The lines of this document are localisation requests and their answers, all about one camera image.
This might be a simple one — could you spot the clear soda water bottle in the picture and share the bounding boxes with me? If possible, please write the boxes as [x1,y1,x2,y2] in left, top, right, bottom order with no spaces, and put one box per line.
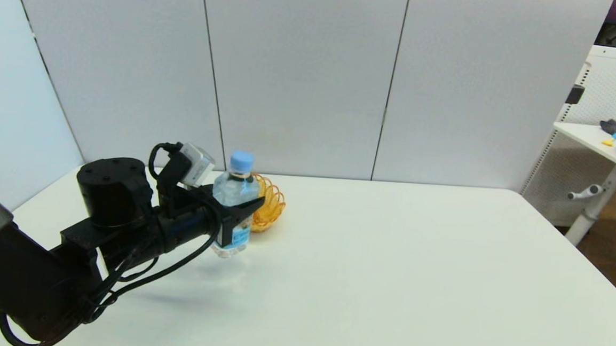
[208,148,263,260]

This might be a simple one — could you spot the yellow woven plastic basket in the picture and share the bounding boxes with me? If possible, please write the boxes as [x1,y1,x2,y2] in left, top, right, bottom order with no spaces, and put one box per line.
[248,173,288,234]

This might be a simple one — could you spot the black clip on pegboard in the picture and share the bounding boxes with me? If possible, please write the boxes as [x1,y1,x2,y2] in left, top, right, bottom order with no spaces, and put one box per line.
[565,84,586,105]

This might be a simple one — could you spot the white side desk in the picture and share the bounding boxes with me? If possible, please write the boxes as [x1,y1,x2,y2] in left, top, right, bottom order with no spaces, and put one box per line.
[546,121,616,248]

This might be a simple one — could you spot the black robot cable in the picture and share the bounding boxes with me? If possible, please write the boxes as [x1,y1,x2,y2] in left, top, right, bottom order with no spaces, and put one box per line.
[0,132,226,346]

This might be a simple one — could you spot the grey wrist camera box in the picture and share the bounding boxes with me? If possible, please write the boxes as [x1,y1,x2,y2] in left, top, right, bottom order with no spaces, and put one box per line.
[179,143,217,189]

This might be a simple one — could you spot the grey desk crank handle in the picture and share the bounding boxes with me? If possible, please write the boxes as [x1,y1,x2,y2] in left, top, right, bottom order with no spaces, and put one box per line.
[568,182,605,203]

